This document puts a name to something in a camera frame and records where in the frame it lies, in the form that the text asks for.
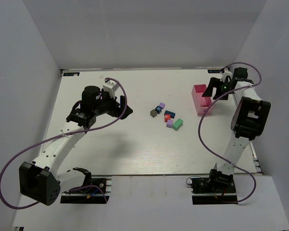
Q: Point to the green wooden block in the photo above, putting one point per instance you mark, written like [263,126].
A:
[177,124]

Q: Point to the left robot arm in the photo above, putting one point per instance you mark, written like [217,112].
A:
[39,179]

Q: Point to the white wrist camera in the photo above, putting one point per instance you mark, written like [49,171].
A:
[110,86]
[225,74]

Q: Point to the left blue table label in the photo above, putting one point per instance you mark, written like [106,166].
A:
[71,74]

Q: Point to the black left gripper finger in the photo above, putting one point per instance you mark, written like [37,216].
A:
[122,102]
[125,114]

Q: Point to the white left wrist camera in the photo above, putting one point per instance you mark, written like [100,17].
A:
[110,86]

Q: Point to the long dark blue block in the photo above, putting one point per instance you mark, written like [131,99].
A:
[172,114]

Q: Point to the olive wooden cube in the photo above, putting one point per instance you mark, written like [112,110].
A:
[153,113]

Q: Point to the right blue table label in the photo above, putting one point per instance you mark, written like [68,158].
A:
[213,71]

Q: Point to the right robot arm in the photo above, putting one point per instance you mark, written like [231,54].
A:
[247,123]

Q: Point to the blue table label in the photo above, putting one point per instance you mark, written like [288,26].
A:
[71,74]
[213,71]

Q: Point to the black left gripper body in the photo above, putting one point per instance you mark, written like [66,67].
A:
[120,107]

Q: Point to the pink plastic bin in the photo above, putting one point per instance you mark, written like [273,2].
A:
[201,103]

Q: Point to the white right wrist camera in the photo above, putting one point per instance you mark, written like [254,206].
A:
[225,74]

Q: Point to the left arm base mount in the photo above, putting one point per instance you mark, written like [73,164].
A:
[97,192]

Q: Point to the small dark blue cube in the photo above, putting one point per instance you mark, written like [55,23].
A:
[158,109]

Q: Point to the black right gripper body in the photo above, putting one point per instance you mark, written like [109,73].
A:
[218,86]

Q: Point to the red wooden cube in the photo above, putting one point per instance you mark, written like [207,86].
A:
[167,117]

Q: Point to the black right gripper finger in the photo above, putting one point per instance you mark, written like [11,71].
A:
[219,92]
[213,83]

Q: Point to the purple wooden cube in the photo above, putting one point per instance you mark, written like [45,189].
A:
[169,123]
[162,105]

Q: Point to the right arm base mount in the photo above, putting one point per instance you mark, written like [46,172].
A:
[205,193]

